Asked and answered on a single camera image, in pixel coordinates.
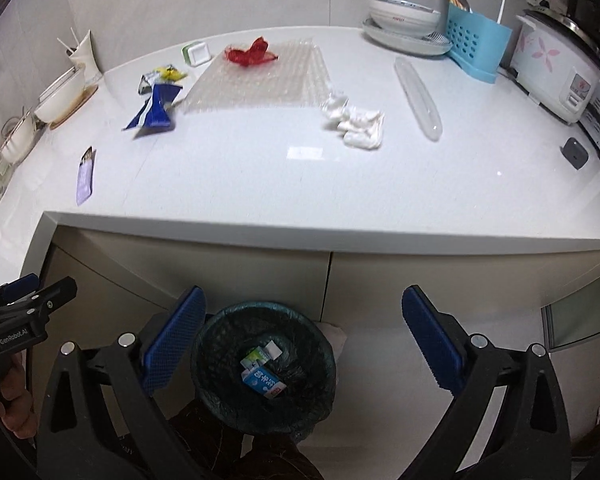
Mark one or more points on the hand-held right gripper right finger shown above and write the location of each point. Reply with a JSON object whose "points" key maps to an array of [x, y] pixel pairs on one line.
{"points": [[430, 345]]}

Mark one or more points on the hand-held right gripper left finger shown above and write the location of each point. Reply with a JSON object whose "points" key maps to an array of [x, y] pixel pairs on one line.
{"points": [[175, 340]]}

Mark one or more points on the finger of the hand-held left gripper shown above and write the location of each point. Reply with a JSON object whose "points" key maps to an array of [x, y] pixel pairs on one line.
{"points": [[55, 296], [20, 287]]}

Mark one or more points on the black mesh trash bin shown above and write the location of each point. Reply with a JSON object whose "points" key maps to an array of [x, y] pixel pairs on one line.
{"points": [[220, 360]]}

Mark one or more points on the purple snack wrapper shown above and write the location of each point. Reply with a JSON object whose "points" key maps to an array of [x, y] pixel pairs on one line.
{"points": [[85, 180]]}

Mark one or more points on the blue snack wrapper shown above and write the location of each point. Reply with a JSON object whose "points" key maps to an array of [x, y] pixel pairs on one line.
{"points": [[157, 110]]}

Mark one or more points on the white tissue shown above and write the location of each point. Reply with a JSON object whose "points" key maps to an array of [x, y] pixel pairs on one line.
{"points": [[360, 127]]}

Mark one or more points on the long clear plastic package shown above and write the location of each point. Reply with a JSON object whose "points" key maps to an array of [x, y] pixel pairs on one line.
{"points": [[420, 97]]}

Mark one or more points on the yellow black snack wrapper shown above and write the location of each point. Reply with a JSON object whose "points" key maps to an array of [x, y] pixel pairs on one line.
{"points": [[167, 74]]}

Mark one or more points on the clear bubble wrap sheet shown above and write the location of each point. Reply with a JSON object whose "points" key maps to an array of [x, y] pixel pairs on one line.
{"points": [[270, 85]]}

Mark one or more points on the white container green lid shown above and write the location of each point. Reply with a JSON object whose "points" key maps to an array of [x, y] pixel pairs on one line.
{"points": [[197, 54]]}

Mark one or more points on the red mesh net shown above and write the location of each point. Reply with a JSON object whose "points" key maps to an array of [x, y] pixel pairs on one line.
{"points": [[250, 55]]}

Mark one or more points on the person's left hand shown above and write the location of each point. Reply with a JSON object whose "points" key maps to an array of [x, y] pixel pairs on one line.
{"points": [[11, 405]]}

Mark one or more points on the green white small carton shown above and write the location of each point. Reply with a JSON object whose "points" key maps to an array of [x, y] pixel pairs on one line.
{"points": [[255, 357]]}

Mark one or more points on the small white bowl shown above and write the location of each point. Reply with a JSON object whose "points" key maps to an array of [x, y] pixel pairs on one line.
{"points": [[20, 142]]}

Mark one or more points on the large white bowl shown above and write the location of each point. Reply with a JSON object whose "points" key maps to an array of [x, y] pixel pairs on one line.
{"points": [[60, 102]]}

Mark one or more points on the round wooden coaster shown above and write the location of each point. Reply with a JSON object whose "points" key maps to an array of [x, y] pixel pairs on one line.
{"points": [[84, 100]]}

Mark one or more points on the nested white bowl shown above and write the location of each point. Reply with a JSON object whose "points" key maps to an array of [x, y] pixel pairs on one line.
{"points": [[62, 85]]}

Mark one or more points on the white slanted cup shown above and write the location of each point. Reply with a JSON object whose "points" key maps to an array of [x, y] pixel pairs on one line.
{"points": [[87, 57]]}

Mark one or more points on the dark grey small cube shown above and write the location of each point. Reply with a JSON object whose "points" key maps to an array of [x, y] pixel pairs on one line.
{"points": [[575, 152]]}

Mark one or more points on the thin white stick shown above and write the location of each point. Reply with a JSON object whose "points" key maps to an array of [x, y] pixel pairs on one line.
{"points": [[502, 5], [65, 46], [74, 39]]}

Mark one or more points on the white plate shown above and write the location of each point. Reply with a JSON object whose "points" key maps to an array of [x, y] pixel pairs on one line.
{"points": [[400, 44]]}

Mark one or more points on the blue striped plate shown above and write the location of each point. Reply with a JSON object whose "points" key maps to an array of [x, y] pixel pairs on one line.
{"points": [[439, 39]]}

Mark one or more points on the white floral rice cooker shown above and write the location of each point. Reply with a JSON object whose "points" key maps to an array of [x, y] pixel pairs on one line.
{"points": [[545, 60]]}

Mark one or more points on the blue plastic utensil holder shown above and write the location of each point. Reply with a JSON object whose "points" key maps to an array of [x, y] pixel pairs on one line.
{"points": [[475, 40]]}

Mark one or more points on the glass panel metal frame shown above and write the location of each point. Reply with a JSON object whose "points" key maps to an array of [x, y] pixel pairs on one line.
{"points": [[580, 320]]}

